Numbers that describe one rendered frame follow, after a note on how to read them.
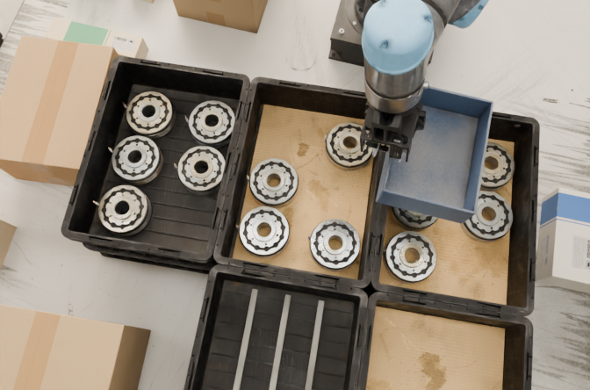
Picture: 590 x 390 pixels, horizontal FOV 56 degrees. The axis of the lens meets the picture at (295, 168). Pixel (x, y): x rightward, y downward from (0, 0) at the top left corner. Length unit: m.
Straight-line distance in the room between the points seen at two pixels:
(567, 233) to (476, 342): 0.33
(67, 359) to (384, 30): 0.83
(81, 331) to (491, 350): 0.78
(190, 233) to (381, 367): 0.47
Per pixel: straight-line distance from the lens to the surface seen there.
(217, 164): 1.20
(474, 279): 1.21
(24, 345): 1.19
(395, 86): 0.67
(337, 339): 1.15
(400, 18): 0.62
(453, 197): 0.98
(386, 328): 1.16
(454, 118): 1.04
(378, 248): 1.08
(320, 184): 1.20
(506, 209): 1.23
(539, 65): 1.59
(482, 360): 1.20
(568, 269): 1.33
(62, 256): 1.41
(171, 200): 1.22
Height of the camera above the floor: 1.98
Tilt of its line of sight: 71 degrees down
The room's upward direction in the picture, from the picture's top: 1 degrees counter-clockwise
